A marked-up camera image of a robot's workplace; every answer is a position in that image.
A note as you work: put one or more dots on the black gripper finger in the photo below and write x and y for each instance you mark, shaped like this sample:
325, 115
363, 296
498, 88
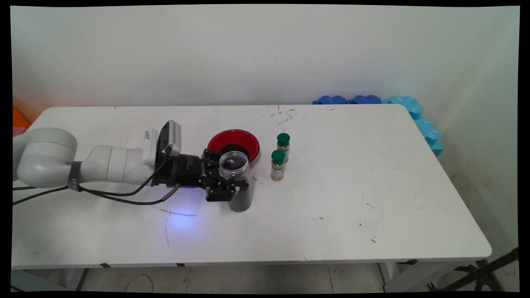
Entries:
211, 156
218, 192

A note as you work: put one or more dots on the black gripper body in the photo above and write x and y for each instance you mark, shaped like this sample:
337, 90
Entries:
188, 170

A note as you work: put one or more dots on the black beads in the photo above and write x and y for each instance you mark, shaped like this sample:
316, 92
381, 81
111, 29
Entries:
241, 203

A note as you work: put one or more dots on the clear plastic jar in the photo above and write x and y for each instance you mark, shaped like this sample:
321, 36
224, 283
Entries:
240, 171

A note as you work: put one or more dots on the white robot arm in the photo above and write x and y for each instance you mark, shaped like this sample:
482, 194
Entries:
45, 157

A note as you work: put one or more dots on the black bead pile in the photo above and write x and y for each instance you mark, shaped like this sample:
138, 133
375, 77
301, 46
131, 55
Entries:
232, 147

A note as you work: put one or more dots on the red bowl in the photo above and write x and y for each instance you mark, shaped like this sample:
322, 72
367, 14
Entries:
234, 136

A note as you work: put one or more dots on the green-capped spice bottle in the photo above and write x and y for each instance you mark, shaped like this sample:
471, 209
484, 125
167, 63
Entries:
283, 140
278, 165

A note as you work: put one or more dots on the dark blue foam mat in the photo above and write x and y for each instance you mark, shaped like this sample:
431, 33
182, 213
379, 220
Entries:
331, 100
366, 99

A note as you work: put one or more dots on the pink object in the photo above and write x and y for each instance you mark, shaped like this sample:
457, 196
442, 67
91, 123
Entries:
16, 131

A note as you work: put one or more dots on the orange object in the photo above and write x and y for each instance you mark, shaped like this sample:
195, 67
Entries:
18, 118

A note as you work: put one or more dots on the white table leg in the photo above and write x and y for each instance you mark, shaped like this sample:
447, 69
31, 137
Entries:
37, 279

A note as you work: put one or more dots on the light blue foam mat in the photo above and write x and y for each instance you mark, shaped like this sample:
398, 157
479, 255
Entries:
426, 130

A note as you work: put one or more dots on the black tripod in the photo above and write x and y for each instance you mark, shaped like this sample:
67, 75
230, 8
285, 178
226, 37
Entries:
484, 273

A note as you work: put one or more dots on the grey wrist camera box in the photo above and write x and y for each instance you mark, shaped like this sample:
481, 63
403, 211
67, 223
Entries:
172, 136

